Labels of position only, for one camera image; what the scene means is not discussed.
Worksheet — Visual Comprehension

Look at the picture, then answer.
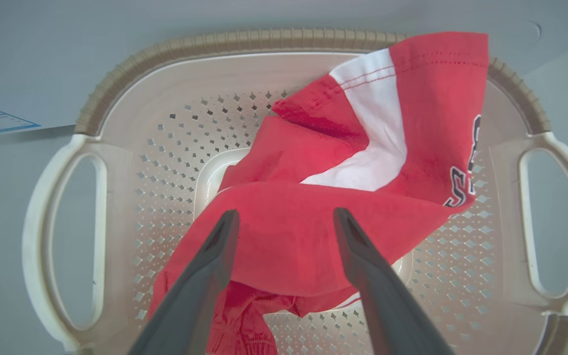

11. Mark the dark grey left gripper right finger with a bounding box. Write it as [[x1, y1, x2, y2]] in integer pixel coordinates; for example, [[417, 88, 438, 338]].
[[333, 207, 455, 355]]

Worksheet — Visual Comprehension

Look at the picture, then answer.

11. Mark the red and white garment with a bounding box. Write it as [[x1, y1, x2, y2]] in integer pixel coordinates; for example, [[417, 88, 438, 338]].
[[147, 32, 490, 355]]

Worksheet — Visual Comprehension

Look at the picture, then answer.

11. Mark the cream perforated basket brown rim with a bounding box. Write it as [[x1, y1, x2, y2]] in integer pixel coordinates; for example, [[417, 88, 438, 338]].
[[22, 28, 568, 355]]

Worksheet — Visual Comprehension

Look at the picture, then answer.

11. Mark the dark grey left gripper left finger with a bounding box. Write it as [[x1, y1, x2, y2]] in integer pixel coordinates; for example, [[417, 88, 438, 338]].
[[127, 209, 241, 355]]

